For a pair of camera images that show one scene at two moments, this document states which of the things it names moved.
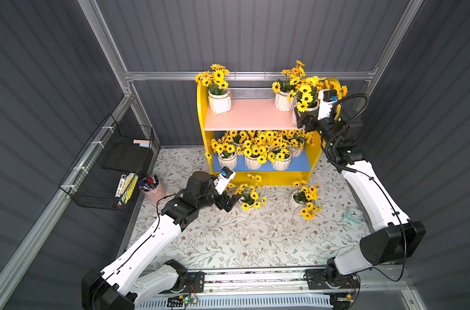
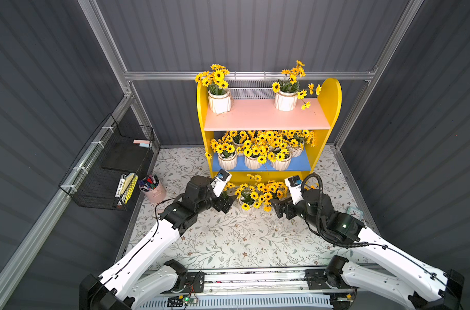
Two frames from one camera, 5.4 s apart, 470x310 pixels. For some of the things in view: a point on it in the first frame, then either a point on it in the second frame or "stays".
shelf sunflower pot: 250,194 stays
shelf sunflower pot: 218,94 stays
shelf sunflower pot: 281,101 stays
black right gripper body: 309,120 to 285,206
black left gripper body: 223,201 stays
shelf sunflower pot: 306,93 to 270,190
